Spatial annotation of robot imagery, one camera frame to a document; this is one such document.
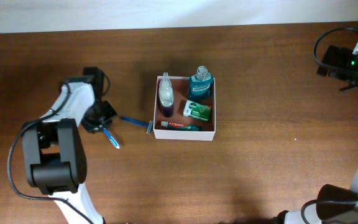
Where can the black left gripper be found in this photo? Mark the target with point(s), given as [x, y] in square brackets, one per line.
[94, 126]

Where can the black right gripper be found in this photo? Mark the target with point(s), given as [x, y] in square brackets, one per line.
[341, 56]

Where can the blue white toothbrush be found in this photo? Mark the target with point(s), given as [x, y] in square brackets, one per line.
[111, 139]

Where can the blue disposable razor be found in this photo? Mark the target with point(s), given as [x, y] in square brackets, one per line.
[148, 125]

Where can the toothpaste tube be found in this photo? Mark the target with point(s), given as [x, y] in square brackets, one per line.
[180, 127]

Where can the clear foam soap dispenser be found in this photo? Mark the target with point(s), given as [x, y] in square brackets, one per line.
[166, 96]

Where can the green white soap bar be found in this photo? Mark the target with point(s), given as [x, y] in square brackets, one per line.
[197, 111]

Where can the teal mouthwash bottle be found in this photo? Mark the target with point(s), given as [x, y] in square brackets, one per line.
[200, 84]

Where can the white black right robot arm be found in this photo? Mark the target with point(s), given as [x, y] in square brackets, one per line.
[333, 204]

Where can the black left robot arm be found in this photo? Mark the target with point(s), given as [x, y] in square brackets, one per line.
[54, 157]

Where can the white cardboard box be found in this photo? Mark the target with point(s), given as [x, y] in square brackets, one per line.
[180, 87]

